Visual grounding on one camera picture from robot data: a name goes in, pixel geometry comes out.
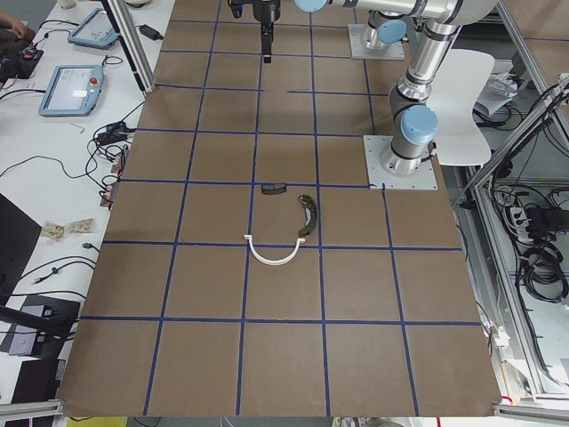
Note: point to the small black curved part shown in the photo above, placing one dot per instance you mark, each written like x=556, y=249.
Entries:
x=272, y=189

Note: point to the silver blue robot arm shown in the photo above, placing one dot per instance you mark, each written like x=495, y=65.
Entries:
x=416, y=124

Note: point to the white curved plastic part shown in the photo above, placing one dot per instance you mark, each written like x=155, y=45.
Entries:
x=273, y=256

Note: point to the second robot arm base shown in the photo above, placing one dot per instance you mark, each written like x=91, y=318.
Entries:
x=382, y=30

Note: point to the green camouflage curved part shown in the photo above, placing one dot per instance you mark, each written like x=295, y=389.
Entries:
x=311, y=213

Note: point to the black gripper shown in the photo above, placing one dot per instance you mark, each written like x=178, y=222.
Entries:
x=266, y=12

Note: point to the person hand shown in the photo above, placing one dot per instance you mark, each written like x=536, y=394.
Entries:
x=18, y=28

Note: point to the bags of small parts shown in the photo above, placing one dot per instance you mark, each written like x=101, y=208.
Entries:
x=57, y=232

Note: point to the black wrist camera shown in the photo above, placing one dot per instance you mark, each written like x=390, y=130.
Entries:
x=236, y=7

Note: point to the black usb hub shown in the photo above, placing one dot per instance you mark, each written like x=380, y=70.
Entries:
x=115, y=132

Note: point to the blue teach pendant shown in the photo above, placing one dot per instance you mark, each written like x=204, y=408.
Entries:
x=73, y=91
x=94, y=31

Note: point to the white plastic chair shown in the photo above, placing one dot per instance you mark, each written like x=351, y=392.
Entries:
x=459, y=81

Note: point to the far blue teach pendant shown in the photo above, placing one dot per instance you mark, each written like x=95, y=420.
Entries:
x=94, y=31

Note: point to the near blue teach pendant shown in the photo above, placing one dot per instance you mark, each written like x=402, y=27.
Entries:
x=73, y=91

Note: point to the black power adapter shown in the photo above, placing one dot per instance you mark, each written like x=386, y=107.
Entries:
x=150, y=32

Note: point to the aluminium frame post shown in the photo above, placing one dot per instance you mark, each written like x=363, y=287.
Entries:
x=122, y=23

